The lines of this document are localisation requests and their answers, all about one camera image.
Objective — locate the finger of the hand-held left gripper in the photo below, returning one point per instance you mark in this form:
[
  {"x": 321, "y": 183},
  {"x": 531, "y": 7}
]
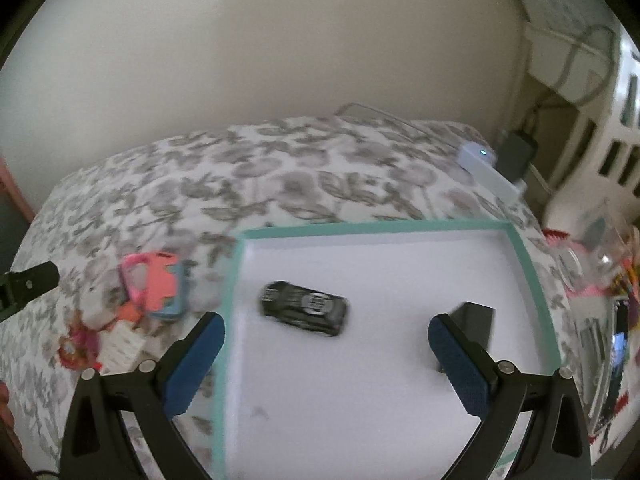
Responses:
[{"x": 30, "y": 282}]

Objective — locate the white furniture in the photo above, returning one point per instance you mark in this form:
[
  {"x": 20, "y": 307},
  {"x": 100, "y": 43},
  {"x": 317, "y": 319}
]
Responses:
[{"x": 612, "y": 125}]

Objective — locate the white device with light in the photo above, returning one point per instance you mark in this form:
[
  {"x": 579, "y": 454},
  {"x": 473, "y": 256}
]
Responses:
[{"x": 487, "y": 167}]

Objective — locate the black power adapter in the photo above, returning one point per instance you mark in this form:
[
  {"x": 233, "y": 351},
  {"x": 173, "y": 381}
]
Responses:
[{"x": 520, "y": 155}]

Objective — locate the clear plastic bin with clutter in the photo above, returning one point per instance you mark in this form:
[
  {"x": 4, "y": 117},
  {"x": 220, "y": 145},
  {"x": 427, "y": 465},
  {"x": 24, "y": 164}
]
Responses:
[{"x": 600, "y": 280}]

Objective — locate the teal cardboard box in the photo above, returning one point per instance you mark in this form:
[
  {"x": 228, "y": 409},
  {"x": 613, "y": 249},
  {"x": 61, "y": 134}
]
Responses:
[{"x": 350, "y": 390}]

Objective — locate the dark furniture with red edge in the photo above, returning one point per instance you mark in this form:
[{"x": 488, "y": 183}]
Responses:
[{"x": 10, "y": 220}]

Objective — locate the orange and pink dog figure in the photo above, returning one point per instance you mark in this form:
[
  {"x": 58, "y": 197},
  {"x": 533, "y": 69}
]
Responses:
[{"x": 75, "y": 350}]

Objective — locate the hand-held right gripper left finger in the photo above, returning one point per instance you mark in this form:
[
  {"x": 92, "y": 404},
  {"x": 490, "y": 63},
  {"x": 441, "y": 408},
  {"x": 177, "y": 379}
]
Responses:
[{"x": 196, "y": 365}]

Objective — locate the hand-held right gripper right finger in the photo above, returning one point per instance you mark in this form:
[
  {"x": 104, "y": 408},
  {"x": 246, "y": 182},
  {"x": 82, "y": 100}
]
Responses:
[{"x": 459, "y": 370}]

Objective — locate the salmon and blue card case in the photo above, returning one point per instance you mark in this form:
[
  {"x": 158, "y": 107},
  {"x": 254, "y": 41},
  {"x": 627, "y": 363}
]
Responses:
[{"x": 127, "y": 314}]

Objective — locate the black toy car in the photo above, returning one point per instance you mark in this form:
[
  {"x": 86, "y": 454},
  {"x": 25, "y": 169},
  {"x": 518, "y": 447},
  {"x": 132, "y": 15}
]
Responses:
[{"x": 305, "y": 307}]

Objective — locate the white toy building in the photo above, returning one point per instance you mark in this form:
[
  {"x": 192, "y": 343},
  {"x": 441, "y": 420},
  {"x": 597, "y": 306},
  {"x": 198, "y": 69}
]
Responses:
[{"x": 121, "y": 347}]

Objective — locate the orange blue toy bus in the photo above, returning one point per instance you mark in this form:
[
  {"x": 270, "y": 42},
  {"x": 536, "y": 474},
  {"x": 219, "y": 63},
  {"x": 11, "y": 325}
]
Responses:
[{"x": 167, "y": 290}]

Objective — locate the pink smartwatch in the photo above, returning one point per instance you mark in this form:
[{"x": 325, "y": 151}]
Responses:
[{"x": 132, "y": 272}]

